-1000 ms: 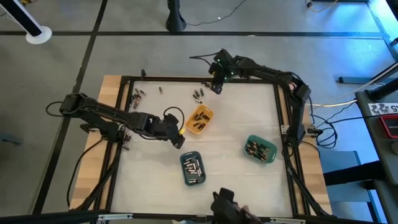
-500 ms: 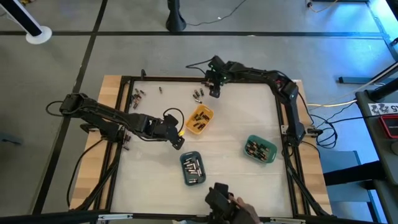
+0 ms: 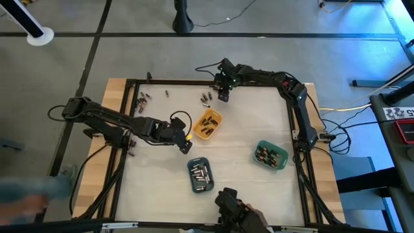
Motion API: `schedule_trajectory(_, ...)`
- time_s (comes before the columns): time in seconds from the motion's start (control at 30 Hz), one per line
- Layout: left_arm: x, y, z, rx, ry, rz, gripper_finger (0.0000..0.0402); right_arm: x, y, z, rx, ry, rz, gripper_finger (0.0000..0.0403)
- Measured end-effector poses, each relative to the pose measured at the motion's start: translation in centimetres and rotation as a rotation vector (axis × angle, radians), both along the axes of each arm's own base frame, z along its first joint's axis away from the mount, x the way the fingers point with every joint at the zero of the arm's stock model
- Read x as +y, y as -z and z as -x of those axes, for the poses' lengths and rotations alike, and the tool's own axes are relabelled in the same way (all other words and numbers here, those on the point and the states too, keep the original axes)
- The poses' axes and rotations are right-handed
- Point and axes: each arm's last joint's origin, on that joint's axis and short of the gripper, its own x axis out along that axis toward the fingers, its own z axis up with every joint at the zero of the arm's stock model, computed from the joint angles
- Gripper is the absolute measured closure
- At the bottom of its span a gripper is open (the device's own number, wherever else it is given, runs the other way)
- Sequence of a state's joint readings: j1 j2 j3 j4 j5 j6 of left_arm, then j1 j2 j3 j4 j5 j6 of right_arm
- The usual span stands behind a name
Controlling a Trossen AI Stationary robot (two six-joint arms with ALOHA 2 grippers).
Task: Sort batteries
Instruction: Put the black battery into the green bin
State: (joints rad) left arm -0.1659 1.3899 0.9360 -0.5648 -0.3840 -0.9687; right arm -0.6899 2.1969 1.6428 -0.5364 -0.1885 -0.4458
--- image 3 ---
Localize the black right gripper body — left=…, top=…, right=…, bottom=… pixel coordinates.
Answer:
left=213, top=58, right=242, bottom=90

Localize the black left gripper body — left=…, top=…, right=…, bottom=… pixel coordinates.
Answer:
left=166, top=118, right=190, bottom=145

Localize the yellow plastic bin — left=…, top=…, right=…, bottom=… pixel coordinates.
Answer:
left=193, top=108, right=223, bottom=141

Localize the dark teal plastic bin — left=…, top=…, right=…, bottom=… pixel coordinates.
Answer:
left=186, top=157, right=215, bottom=194

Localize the mint green plastic bin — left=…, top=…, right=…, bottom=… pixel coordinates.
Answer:
left=253, top=140, right=289, bottom=171

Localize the black floor stand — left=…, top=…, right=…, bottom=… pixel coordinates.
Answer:
left=171, top=0, right=195, bottom=34

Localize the black table clamp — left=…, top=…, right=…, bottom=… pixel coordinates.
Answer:
left=83, top=128, right=107, bottom=139
left=318, top=132, right=337, bottom=143

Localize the black floor bar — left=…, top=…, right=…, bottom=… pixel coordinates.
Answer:
left=351, top=63, right=414, bottom=88

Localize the person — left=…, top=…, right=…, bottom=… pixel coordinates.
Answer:
left=0, top=164, right=77, bottom=226

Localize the black desk crossbar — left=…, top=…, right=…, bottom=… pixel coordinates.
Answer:
left=336, top=167, right=402, bottom=194

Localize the grey floor object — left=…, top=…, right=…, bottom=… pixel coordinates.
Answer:
left=0, top=139, right=24, bottom=152

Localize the white printed label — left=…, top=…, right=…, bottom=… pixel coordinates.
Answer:
left=383, top=106, right=414, bottom=121

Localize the black tube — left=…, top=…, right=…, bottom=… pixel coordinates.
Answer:
left=383, top=89, right=414, bottom=106

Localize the grey desk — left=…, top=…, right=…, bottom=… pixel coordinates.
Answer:
left=370, top=93, right=414, bottom=233

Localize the black pole with white base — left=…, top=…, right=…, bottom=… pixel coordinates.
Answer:
left=0, top=0, right=55, bottom=47

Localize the black aluminium table frame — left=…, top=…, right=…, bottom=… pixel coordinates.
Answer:
left=82, top=71, right=345, bottom=231

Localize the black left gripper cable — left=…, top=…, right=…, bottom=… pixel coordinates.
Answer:
left=147, top=111, right=193, bottom=146

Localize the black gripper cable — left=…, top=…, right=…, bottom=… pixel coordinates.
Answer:
left=195, top=61, right=224, bottom=78
left=147, top=111, right=193, bottom=146

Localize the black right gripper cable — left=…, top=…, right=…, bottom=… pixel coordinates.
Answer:
left=195, top=61, right=224, bottom=78

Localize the black floor cable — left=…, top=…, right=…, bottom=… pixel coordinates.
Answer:
left=193, top=0, right=258, bottom=28

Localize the black handheld camera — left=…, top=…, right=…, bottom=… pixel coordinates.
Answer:
left=215, top=187, right=271, bottom=233

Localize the silver frame plate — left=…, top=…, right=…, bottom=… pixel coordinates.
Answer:
left=280, top=226, right=320, bottom=233
left=101, top=221, right=139, bottom=230

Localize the long black arm cable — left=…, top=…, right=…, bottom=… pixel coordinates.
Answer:
left=69, top=144, right=109, bottom=217

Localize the yellow cable with plug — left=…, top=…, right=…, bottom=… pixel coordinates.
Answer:
left=318, top=0, right=352, bottom=14

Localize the yellow and white cable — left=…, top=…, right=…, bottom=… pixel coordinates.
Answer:
left=320, top=102, right=373, bottom=113

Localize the black arm base cable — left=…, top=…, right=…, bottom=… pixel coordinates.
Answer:
left=307, top=93, right=387, bottom=155

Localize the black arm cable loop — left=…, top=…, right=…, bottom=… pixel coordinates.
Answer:
left=47, top=104, right=71, bottom=123

